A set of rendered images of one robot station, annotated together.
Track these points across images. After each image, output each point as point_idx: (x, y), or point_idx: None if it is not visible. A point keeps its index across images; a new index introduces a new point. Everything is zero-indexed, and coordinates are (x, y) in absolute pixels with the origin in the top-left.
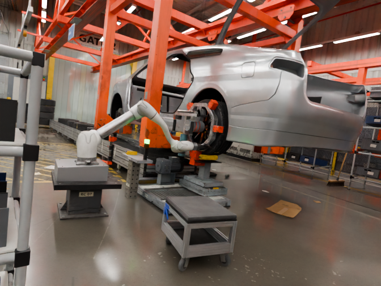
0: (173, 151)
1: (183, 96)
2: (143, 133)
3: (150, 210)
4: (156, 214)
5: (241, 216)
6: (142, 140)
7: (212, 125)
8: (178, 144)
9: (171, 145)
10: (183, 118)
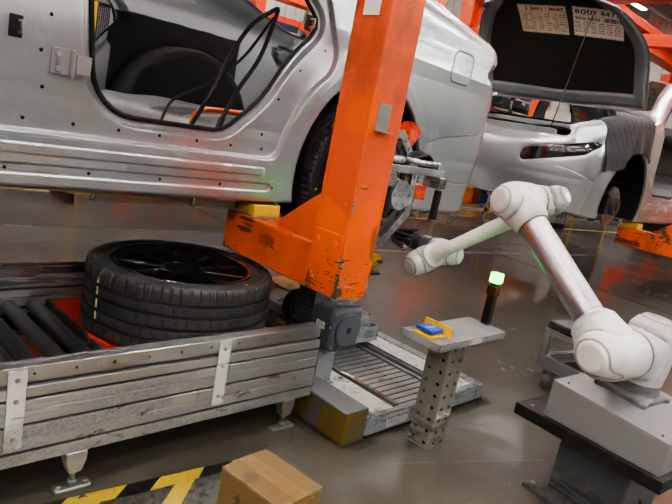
0: (421, 274)
1: (276, 77)
2: (364, 254)
3: (479, 416)
4: (495, 411)
5: (399, 335)
6: (355, 278)
7: (415, 185)
8: (460, 256)
9: (439, 262)
10: (291, 157)
